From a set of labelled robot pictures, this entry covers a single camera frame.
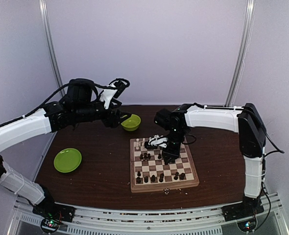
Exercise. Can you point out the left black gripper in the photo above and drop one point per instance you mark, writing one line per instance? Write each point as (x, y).
(114, 122)

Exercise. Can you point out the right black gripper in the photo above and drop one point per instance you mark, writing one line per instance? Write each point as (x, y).
(167, 154)

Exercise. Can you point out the wooden chess board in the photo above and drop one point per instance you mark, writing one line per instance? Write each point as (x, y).
(149, 173)

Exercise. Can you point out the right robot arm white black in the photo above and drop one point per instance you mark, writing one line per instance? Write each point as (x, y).
(245, 121)

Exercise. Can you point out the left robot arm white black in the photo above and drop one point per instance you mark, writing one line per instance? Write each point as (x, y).
(84, 101)

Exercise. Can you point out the green bowl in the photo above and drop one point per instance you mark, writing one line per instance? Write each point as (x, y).
(132, 123)

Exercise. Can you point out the green plate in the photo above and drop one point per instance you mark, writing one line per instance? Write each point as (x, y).
(67, 160)

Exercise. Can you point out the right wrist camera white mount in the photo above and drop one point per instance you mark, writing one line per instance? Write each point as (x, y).
(156, 142)

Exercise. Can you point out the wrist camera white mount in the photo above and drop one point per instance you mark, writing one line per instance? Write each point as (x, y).
(156, 142)
(107, 95)

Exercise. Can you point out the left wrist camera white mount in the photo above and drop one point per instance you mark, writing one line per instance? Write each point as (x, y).
(107, 95)

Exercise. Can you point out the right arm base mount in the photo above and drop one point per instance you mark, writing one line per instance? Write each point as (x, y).
(242, 215)

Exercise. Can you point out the aluminium front rail frame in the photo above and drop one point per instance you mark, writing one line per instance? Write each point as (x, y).
(194, 221)

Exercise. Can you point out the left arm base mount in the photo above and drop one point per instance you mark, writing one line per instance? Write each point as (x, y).
(52, 221)

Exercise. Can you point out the left aluminium corner post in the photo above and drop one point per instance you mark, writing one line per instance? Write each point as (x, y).
(52, 55)

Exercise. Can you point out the aluminium corner post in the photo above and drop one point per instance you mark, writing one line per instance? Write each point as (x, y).
(52, 55)
(244, 45)

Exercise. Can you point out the right aluminium corner post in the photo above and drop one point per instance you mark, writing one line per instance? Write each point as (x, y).
(244, 45)

